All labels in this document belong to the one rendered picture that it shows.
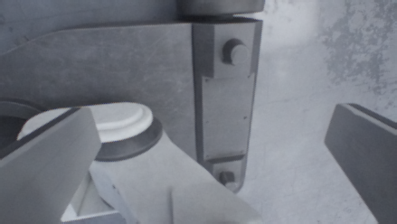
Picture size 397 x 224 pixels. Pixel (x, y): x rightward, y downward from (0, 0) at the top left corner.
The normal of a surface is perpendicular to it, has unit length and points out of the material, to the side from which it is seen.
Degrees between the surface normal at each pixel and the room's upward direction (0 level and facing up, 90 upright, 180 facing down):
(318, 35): 0
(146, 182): 90
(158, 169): 90
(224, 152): 0
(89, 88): 0
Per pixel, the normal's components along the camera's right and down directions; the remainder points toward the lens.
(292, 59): 0.18, 0.47
